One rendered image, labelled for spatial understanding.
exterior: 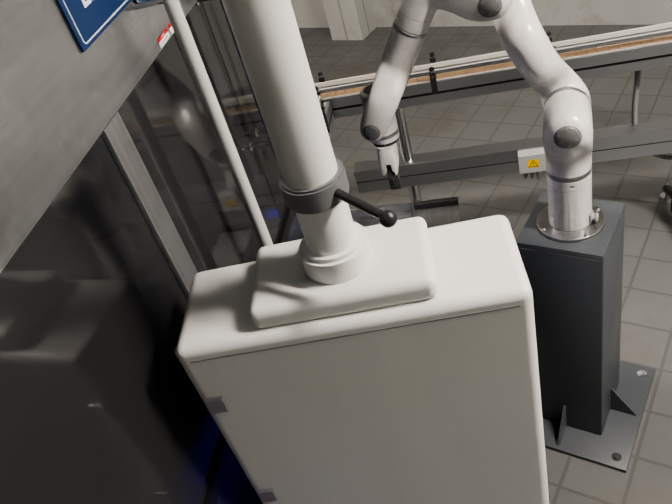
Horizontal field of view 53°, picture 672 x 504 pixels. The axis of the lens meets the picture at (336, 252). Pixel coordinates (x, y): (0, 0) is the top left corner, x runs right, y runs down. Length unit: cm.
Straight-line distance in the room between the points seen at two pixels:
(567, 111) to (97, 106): 116
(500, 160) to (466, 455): 203
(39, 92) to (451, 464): 83
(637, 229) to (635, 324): 60
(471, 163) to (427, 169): 19
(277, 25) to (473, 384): 58
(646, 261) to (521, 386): 226
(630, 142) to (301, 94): 241
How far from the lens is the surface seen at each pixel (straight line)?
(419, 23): 176
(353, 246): 91
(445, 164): 303
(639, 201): 359
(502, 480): 124
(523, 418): 111
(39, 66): 94
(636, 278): 318
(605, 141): 306
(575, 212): 201
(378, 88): 181
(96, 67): 104
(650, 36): 288
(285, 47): 76
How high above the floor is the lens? 218
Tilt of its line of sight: 38 degrees down
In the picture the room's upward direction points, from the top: 17 degrees counter-clockwise
